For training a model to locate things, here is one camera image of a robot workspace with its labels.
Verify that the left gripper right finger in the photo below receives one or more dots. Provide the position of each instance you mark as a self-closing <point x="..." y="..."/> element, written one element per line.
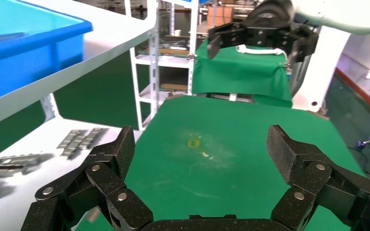
<point x="316" y="178"/>

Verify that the white robot torso column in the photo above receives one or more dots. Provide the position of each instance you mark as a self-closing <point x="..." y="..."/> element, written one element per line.
<point x="322" y="70"/>

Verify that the white perforated shelf post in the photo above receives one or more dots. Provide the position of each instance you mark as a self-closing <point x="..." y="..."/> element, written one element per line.
<point x="49" y="108"/>
<point x="154" y="79"/>

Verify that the silver metal link strip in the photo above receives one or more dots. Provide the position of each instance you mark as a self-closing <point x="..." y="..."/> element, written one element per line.
<point x="81" y="142"/>
<point x="71" y="138"/>
<point x="91" y="142"/>

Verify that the white paper scrap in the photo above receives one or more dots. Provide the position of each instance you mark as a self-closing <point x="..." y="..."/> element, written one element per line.
<point x="205" y="154"/>

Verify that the green table cloth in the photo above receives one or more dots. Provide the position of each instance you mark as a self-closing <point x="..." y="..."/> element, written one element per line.
<point x="204" y="191"/>
<point x="236" y="76"/>

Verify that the blue plastic tray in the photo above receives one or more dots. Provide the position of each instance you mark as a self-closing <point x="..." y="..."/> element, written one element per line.
<point x="28" y="63"/>

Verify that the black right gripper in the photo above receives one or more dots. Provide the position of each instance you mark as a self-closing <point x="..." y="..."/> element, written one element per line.
<point x="272" y="14"/>

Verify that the brown cardboard box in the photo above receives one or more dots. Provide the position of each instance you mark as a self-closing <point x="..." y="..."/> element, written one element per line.
<point x="220" y="16"/>

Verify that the white metal shelving rack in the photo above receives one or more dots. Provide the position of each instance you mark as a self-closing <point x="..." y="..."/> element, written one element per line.
<point x="172" y="60"/>

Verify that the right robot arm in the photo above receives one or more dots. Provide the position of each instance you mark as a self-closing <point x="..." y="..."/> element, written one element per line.
<point x="338" y="16"/>

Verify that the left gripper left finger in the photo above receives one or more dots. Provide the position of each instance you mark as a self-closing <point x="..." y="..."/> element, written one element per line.
<point x="108" y="178"/>

